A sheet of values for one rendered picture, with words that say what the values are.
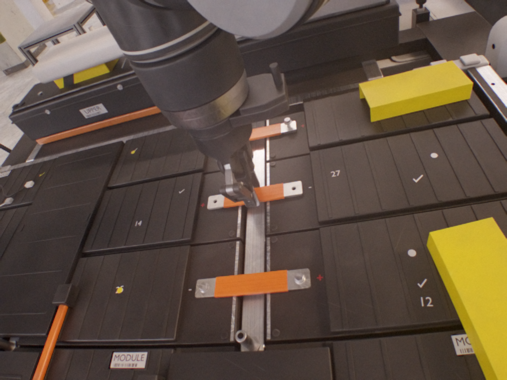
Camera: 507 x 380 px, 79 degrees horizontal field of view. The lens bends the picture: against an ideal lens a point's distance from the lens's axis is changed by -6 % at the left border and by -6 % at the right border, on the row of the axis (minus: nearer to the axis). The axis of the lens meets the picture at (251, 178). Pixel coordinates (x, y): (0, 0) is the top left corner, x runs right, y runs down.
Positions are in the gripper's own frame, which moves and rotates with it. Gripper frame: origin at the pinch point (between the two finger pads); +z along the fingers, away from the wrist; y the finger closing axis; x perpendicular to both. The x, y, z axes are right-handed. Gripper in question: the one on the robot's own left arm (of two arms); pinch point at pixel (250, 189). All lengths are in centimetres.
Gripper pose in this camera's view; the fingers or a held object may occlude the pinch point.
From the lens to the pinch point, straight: 49.4
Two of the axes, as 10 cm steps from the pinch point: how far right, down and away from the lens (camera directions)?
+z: 2.9, 6.3, 7.2
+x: 9.6, -1.7, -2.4
